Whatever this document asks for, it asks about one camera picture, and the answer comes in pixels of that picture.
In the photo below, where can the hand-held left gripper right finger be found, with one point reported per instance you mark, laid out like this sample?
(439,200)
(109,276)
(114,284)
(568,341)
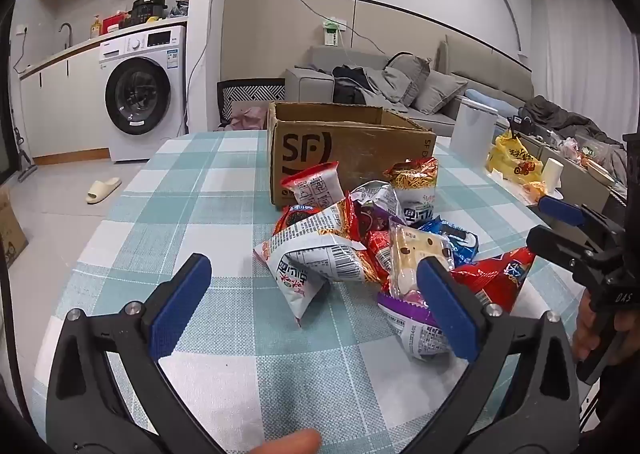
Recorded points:
(445,306)

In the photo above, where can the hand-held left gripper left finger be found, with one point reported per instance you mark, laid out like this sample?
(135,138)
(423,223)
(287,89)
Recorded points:
(180,306)

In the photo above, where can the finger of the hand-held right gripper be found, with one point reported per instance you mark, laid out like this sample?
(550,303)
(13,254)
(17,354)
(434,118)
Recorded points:
(555,244)
(562,210)

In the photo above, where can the purple white snack packet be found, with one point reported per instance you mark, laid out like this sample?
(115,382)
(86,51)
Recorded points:
(410,329)

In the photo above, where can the clear bread packet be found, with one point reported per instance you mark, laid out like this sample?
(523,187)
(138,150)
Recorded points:
(415,254)

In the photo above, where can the large red snack bag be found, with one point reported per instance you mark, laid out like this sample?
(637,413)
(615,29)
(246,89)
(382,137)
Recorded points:
(500,276)

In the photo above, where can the small red black packet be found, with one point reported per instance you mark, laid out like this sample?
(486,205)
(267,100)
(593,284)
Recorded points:
(377,251)

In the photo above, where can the orange noodle snack bag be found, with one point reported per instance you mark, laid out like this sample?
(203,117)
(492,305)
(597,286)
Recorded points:
(415,184)

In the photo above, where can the red white snack packet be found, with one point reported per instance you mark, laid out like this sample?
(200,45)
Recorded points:
(312,184)

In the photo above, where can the brown cardboard box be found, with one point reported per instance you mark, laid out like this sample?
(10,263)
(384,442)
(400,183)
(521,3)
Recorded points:
(350,149)

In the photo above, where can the person's right hand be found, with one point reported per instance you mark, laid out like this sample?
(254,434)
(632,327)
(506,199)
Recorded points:
(583,329)

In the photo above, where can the person's left hand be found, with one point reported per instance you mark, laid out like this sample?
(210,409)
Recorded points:
(295,443)

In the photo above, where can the white paper cup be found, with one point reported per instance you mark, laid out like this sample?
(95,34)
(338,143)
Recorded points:
(553,174)

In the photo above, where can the cluttered side table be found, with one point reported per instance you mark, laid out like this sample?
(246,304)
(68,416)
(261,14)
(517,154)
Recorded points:
(590,172)

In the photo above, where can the yellow plastic bag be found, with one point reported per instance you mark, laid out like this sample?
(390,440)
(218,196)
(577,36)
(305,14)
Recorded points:
(515,162)

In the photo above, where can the dark grey clothing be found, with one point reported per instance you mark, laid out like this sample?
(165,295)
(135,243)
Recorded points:
(565,119)

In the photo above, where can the white cylindrical bin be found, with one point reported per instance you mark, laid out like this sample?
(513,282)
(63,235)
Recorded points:
(472,134)

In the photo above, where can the light blue pillow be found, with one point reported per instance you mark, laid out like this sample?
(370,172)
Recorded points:
(492,102)

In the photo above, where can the beige slipper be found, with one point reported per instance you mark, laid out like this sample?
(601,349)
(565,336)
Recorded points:
(102,190)

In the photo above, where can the grey sofa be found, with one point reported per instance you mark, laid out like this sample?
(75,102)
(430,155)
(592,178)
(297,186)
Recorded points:
(500,74)

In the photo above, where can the grey cushion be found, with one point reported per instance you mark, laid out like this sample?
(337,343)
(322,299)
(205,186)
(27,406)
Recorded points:
(440,92)
(410,74)

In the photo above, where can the printed cardboard floor box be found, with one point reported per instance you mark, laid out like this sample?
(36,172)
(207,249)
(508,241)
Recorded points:
(11,234)

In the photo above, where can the pink bag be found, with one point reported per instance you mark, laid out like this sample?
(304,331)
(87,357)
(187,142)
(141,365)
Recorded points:
(250,118)

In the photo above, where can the mop stick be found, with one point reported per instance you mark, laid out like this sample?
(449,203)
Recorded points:
(25,159)

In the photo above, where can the white washing machine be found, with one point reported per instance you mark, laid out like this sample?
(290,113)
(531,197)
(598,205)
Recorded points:
(145,94)

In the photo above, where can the black white patterned chair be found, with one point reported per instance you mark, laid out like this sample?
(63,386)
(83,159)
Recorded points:
(250,94)

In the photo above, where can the pile of clothes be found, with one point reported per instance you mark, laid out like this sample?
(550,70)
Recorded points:
(365,84)

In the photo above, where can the white kitchen cabinet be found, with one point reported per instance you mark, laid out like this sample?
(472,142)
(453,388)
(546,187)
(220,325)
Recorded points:
(65,99)

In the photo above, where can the yellow bottle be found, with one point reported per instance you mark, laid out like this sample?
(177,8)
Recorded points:
(95,28)

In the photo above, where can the red box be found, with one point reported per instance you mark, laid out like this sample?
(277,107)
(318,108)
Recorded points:
(114,22)

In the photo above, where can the curved metal faucet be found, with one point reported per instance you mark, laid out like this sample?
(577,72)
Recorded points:
(67,32)

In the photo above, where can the grey bag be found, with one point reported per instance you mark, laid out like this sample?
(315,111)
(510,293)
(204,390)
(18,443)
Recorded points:
(180,8)

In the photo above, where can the black cooker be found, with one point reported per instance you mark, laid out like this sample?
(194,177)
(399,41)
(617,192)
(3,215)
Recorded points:
(147,9)

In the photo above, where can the white green wall device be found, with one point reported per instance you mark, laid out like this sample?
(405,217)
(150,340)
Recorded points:
(330,34)

